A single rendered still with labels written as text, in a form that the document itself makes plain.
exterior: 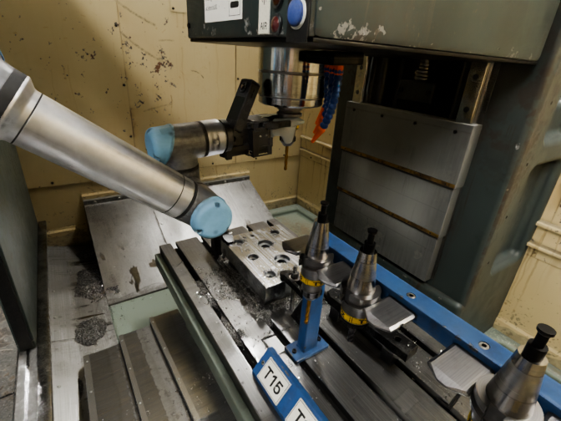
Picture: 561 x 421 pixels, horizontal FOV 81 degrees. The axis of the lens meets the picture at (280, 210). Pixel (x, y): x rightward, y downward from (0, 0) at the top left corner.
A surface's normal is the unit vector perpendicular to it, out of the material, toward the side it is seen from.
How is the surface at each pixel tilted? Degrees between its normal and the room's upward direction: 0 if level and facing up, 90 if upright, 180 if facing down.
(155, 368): 8
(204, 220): 91
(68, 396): 17
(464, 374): 0
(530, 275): 90
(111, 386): 8
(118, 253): 24
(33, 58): 90
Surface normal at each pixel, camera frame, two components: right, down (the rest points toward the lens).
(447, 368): 0.06, -0.90
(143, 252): 0.29, -0.67
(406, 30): 0.55, 0.39
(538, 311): -0.84, 0.18
